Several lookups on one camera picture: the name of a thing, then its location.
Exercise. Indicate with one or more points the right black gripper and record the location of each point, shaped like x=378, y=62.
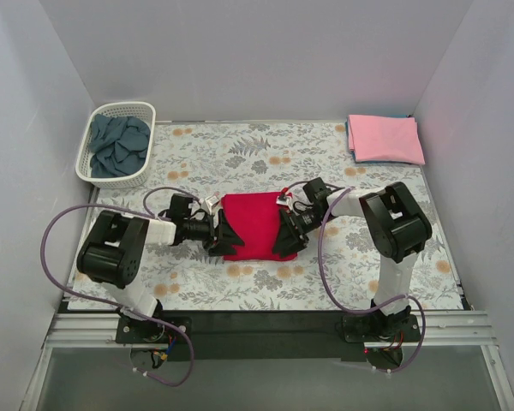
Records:
x=292, y=225

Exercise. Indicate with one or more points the aluminium frame rail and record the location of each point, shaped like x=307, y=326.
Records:
x=444, y=328

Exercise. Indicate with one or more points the dark blue-grey t shirt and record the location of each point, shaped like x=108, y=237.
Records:
x=118, y=146

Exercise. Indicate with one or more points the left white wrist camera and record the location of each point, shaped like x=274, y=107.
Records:
x=211, y=204

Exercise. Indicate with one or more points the folded pink t shirt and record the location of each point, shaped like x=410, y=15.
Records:
x=385, y=137

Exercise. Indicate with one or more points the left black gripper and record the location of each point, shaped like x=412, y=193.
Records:
x=216, y=230

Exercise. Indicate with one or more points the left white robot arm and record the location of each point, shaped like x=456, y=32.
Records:
x=112, y=252

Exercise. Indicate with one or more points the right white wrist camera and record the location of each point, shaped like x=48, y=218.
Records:
x=285, y=200

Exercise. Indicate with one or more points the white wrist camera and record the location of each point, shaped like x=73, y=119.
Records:
x=285, y=200
x=211, y=204

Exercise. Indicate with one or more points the floral patterned table mat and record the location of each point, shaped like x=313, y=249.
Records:
x=222, y=159

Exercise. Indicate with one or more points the red t shirt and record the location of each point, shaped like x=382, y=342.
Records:
x=255, y=219

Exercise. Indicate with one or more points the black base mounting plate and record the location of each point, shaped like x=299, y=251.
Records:
x=257, y=335

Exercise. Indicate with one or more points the white plastic laundry basket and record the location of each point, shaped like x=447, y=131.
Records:
x=141, y=110

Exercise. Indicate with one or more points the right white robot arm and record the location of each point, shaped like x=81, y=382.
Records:
x=399, y=230

